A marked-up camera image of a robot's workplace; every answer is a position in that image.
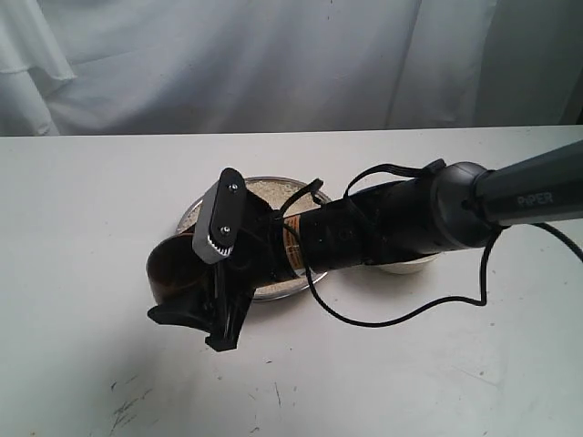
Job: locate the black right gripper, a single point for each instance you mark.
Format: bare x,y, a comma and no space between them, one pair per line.
305,235

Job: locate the brown wooden cup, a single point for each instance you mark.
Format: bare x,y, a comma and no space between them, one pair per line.
173,268

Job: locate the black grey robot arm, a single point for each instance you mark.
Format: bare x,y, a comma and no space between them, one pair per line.
441,207

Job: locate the white bowl of rice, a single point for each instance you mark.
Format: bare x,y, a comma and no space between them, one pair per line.
408,267

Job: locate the white backdrop curtain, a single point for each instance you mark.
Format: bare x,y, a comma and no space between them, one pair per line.
174,67

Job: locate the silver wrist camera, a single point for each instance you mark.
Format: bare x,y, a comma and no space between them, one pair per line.
203,244

